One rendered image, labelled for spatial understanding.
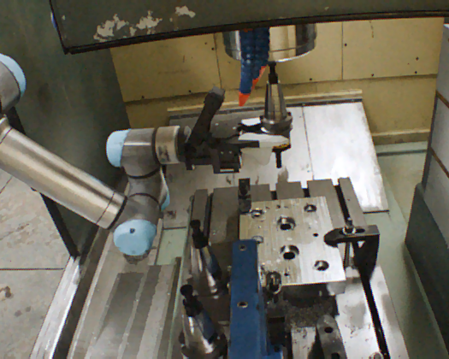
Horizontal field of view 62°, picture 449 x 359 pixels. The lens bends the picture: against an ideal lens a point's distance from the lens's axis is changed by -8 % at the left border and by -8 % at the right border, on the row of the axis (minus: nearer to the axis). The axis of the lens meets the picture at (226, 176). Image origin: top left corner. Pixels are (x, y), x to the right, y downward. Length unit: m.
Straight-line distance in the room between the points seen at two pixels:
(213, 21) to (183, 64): 1.44
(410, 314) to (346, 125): 0.88
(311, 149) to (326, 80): 0.32
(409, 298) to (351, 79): 0.99
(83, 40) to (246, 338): 0.39
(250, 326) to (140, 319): 0.70
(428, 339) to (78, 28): 1.17
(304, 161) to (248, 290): 1.18
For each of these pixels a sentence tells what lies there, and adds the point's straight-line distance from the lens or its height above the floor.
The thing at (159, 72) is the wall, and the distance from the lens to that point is 1.83.
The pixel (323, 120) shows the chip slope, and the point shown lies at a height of 0.81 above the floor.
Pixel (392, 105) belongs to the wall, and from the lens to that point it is 1.99.
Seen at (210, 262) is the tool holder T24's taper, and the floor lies 1.26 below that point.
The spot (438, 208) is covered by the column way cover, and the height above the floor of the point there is 0.94.
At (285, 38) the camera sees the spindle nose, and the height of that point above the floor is 1.50.
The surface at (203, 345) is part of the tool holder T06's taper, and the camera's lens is 0.52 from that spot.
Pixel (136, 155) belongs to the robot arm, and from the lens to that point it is 0.81.
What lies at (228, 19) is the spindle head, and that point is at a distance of 0.36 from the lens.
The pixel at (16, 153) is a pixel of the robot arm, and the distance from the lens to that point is 0.75.
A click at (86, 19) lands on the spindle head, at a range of 0.38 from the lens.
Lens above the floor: 1.67
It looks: 35 degrees down
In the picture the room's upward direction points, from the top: 9 degrees counter-clockwise
